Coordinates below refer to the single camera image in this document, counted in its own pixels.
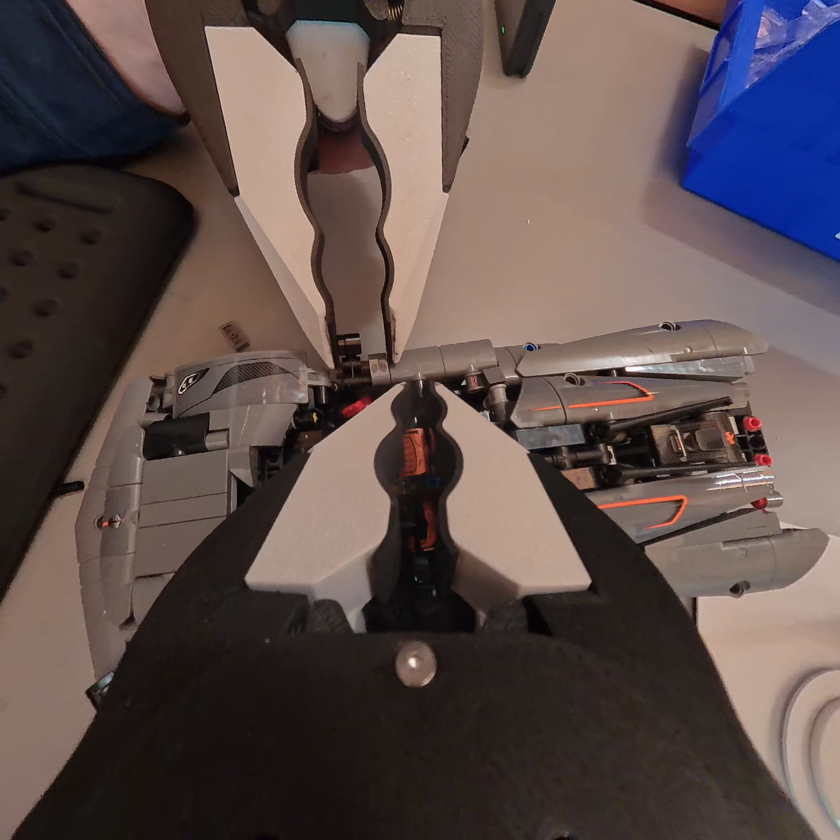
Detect blue storage bin white tag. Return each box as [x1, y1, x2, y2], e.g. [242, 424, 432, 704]
[682, 0, 840, 260]

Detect person's left forearm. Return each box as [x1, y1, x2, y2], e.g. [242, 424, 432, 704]
[0, 0, 193, 177]

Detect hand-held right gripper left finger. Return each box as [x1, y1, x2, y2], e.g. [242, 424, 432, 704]
[245, 384, 410, 632]

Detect white book stand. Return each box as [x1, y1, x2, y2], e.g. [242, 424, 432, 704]
[696, 591, 840, 840]

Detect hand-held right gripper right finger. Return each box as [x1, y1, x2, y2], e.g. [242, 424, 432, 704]
[432, 384, 593, 630]

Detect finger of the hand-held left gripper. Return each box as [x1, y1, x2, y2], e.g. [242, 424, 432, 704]
[203, 26, 337, 368]
[356, 29, 452, 365]

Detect grey orange lego car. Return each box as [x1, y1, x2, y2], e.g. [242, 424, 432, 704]
[75, 319, 829, 706]

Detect person's left hand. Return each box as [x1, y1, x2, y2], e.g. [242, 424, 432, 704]
[314, 117, 370, 175]

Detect black power bank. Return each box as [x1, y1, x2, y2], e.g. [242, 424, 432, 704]
[497, 0, 557, 78]

